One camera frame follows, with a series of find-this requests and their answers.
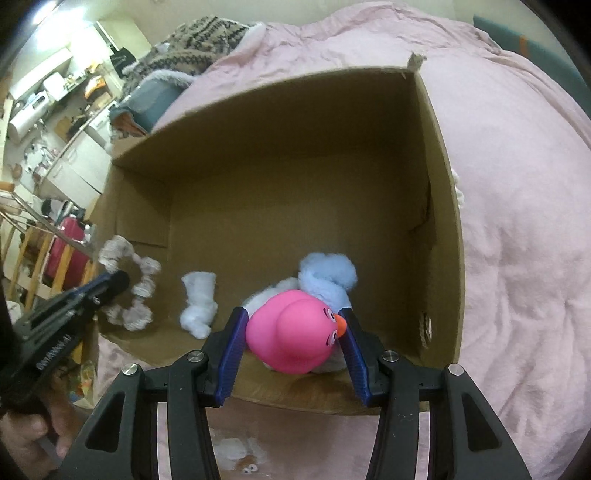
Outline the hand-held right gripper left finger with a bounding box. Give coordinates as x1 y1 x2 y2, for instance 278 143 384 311
58 307 250 480

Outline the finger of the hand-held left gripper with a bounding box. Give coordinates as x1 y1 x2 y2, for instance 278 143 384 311
74 270 131 311

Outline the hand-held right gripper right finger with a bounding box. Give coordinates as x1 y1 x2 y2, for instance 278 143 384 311
337 307 534 480

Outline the grey white fluffy scrunchie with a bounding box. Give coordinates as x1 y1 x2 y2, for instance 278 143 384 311
98 236 162 332

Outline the pink rubber duck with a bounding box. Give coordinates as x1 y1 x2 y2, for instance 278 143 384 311
245 290 348 374

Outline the cardboard box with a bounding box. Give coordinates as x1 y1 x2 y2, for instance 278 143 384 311
88 53 465 416

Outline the person's left hand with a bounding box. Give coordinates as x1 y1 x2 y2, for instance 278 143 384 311
0 373 75 464

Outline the pink suitcase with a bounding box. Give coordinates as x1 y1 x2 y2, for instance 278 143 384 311
45 217 92 292

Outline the white fluffy sock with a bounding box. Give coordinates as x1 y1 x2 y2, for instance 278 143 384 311
179 272 218 340

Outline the colourful packet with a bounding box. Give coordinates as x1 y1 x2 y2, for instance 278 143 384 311
68 362 99 408

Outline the pale fluffy plush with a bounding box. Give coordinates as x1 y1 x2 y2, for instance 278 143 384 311
242 277 352 374

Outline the wooden chair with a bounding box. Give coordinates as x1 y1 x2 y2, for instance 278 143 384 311
0 185 95 311

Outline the blue fluffy scrunchie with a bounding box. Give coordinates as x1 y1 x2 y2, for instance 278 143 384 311
298 252 358 320

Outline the white plush toy with eyes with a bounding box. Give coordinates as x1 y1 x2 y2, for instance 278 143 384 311
211 436 271 475

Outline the white kitchen cabinet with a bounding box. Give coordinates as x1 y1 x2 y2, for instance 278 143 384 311
39 104 118 210

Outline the white cylindrical appliance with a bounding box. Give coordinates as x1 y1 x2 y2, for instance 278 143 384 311
8 110 38 142

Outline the teal pillow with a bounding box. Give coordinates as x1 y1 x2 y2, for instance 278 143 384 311
111 76 186 137

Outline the pink blanket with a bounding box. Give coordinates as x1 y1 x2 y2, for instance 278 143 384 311
90 0 591 480

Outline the white fluffy cloth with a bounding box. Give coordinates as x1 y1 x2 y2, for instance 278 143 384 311
450 167 465 209

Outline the patterned knit sweater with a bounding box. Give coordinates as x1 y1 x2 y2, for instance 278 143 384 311
121 15 266 95

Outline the teal headboard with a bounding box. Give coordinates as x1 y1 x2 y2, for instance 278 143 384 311
473 14 591 114

